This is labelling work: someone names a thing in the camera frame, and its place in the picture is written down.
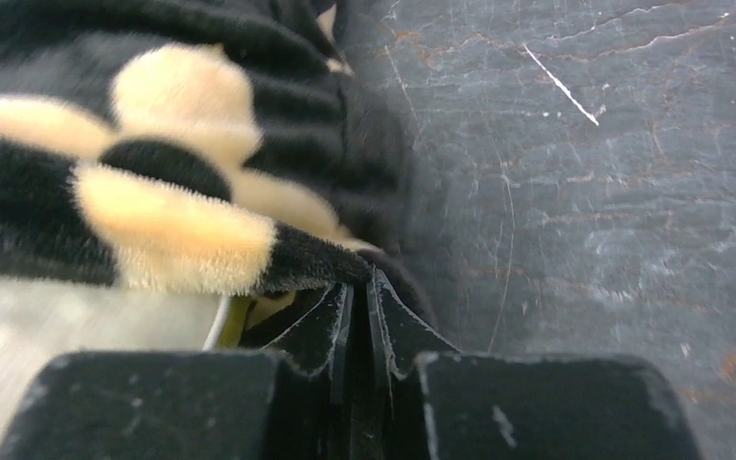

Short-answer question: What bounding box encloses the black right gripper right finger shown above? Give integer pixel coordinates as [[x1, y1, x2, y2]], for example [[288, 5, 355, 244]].
[[366, 271, 702, 459]]

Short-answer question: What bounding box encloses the white yellow pillow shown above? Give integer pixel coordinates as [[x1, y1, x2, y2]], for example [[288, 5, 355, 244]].
[[0, 272, 299, 460]]

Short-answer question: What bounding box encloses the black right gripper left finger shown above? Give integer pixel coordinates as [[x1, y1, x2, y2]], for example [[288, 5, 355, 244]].
[[0, 285, 354, 459]]

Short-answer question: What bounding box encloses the black floral pillowcase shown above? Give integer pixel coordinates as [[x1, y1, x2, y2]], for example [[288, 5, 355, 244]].
[[0, 1, 435, 324]]

